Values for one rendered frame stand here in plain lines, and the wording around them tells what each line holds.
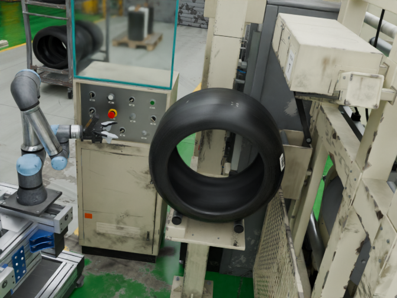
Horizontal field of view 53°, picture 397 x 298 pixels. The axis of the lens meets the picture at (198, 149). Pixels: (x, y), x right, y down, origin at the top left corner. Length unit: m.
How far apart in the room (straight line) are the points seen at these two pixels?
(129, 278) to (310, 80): 1.95
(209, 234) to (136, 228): 0.90
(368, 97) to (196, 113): 0.65
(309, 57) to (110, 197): 1.73
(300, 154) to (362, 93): 0.83
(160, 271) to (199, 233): 0.99
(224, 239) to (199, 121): 0.62
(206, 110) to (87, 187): 1.28
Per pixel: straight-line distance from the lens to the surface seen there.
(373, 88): 1.22
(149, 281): 2.80
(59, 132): 2.21
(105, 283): 2.79
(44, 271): 2.61
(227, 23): 1.83
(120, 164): 2.48
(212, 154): 2.04
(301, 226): 2.24
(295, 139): 2.16
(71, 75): 5.43
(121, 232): 2.77
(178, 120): 1.58
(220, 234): 1.93
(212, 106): 1.56
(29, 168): 2.16
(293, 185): 2.07
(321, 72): 1.27
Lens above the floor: 2.01
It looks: 27 degrees down
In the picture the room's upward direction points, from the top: 7 degrees clockwise
